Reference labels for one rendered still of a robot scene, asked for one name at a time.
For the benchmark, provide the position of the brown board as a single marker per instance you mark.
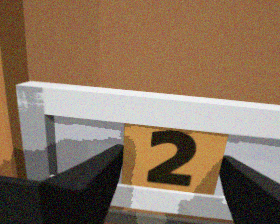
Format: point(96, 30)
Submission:
point(73, 72)

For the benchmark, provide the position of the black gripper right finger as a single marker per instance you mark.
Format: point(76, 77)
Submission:
point(252, 197)

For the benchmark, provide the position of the orange square tile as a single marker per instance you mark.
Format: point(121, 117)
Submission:
point(172, 159)

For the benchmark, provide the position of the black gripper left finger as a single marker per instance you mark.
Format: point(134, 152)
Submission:
point(79, 195)

